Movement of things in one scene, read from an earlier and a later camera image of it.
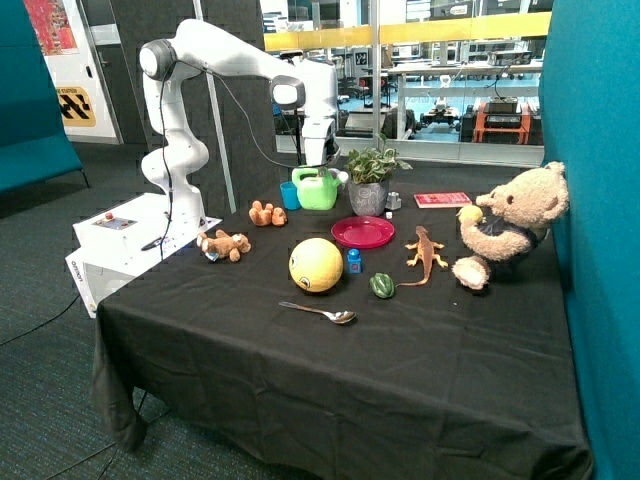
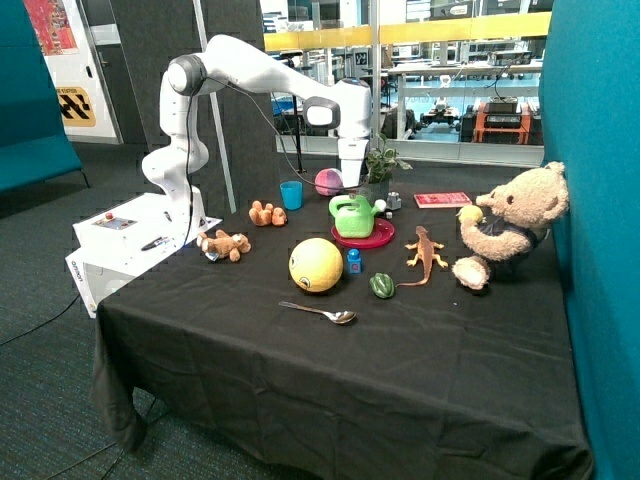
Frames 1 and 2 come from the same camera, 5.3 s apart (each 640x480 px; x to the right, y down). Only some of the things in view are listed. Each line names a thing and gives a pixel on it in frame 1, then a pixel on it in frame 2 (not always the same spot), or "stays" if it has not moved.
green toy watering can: [316, 192] to [358, 222]
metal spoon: [338, 317] stays
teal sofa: [34, 145] stays
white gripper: [320, 140] to [351, 152]
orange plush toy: [270, 215] stays
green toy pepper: [382, 285] stays
